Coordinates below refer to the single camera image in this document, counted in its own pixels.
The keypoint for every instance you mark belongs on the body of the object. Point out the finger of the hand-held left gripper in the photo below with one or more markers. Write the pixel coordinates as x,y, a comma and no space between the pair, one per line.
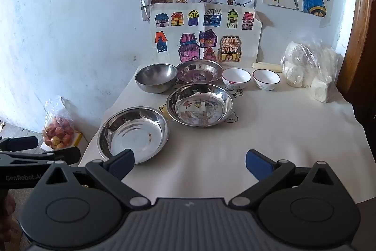
35,158
20,143

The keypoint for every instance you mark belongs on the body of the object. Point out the clear bag of white buns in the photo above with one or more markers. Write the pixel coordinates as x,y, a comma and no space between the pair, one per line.
308,68

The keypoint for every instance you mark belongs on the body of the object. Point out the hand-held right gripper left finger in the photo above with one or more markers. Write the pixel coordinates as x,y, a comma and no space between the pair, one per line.
123,162

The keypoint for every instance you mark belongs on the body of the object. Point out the large steel plate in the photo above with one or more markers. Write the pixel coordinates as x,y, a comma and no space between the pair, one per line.
199,105
133,133

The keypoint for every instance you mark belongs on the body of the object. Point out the cream printed table cloth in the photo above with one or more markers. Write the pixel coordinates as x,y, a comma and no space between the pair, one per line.
279,127

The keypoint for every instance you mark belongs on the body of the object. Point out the bag of red fruit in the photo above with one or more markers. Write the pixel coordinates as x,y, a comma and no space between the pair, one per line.
57,132

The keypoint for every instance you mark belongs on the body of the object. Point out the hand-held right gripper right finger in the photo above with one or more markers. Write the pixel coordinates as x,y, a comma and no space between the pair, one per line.
258,164

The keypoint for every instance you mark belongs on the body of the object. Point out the deep steel bowl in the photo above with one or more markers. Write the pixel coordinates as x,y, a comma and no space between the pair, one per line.
155,77

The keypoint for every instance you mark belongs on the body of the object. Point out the cream rolled stick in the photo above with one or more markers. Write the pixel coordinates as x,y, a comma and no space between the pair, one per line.
265,66

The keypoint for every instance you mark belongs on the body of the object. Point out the white bowl pink flower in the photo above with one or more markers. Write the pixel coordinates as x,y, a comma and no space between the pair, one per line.
266,80

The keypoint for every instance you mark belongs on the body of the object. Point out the coloured houses drawing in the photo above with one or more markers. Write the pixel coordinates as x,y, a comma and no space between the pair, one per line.
205,33

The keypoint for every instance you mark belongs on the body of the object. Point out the small steel plate blue sticker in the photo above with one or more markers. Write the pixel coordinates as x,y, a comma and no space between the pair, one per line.
199,71

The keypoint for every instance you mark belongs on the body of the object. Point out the wooden door frame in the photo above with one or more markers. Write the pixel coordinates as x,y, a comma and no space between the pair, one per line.
359,18

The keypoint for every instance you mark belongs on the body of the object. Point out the white bowl red label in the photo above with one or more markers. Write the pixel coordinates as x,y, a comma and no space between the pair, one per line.
236,77

